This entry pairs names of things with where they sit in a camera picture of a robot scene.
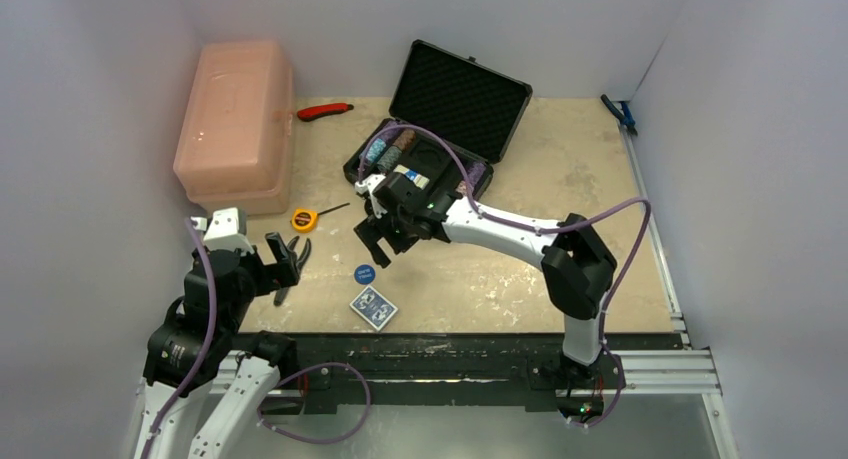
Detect blue Texas Hold'em card box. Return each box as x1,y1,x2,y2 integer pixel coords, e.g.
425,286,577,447
394,165,430,190

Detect lavender poker chip roll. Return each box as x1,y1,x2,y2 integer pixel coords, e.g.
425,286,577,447
378,120,402,143

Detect black grey wire stripper pliers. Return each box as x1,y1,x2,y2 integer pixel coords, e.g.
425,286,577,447
273,236,312,307

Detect purple black poker chip roll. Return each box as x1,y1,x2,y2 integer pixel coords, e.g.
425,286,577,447
466,162,487,188

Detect pink translucent plastic storage box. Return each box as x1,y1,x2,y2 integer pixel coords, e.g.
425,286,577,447
173,40,295,215

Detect red utility knife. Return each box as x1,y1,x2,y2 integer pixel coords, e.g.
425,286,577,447
296,102,355,122

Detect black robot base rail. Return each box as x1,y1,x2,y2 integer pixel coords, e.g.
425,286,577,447
218,331,684,416

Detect yellow tape measure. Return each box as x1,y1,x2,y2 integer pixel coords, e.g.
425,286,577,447
290,202,350,233

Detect light blue poker chip roll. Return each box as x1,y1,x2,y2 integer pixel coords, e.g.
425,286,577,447
362,138,387,165

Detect green blue poker chip roll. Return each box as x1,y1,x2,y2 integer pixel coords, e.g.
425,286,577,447
376,145,403,174

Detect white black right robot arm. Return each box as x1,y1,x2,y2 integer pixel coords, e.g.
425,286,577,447
354,172,617,386

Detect black poker set case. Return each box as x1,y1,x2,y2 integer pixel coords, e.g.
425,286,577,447
342,39,533,198

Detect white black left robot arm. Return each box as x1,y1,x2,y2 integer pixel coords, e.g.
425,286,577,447
134,207,299,458

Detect brown black poker chip roll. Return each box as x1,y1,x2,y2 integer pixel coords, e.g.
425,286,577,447
394,128,416,151

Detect blue small blind button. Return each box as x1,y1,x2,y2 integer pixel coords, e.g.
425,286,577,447
354,264,376,285

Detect blue backed playing card deck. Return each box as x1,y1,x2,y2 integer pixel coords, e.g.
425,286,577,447
350,285,398,332

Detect blue handled pliers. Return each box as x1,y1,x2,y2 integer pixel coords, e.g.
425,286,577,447
600,94,638,136

